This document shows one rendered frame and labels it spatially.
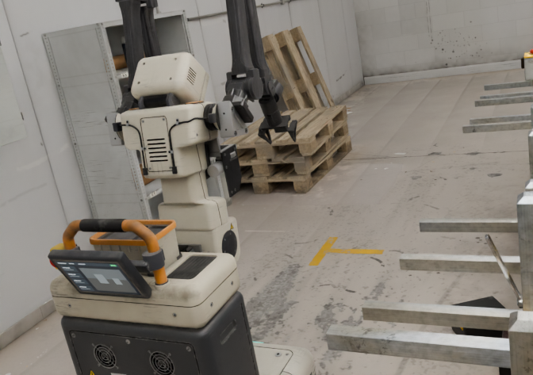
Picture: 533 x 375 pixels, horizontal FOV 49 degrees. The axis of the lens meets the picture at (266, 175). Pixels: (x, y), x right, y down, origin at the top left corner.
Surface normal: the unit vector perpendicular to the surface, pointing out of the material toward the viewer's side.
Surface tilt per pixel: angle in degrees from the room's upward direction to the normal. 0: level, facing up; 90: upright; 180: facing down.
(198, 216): 82
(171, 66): 48
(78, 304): 90
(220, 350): 90
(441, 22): 90
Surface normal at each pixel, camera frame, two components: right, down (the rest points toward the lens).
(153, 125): -0.43, 0.19
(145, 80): -0.42, -0.40
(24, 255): 0.90, -0.04
